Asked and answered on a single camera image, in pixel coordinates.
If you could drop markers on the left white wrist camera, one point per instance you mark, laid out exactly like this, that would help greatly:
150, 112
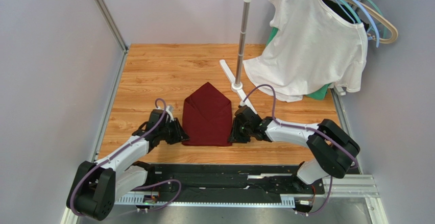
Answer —
169, 111

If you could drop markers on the white clothes rack stand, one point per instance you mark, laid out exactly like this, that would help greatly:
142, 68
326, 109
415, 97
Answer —
235, 78

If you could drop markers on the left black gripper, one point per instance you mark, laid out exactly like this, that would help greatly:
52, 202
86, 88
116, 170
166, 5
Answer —
179, 134

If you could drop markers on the green garment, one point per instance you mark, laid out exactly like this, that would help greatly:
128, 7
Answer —
319, 94

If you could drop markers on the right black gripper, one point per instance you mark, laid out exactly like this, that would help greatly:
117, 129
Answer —
241, 130

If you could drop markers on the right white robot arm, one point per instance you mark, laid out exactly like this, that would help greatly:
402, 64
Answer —
333, 149

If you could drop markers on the dark red cloth napkin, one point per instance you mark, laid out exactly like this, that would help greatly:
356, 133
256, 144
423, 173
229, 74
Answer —
207, 117

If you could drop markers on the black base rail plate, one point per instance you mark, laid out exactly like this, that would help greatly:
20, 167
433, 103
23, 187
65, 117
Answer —
227, 184

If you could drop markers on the aluminium frame rail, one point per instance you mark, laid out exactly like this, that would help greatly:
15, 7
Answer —
112, 25

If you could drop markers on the wooden hanger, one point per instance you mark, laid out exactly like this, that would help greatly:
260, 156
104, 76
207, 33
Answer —
380, 29

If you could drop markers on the black garment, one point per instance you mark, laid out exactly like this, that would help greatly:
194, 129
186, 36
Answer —
342, 11

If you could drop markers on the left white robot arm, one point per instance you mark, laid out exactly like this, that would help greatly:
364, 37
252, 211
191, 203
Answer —
98, 185

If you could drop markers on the white t-shirt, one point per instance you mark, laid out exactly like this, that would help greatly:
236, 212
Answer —
313, 47

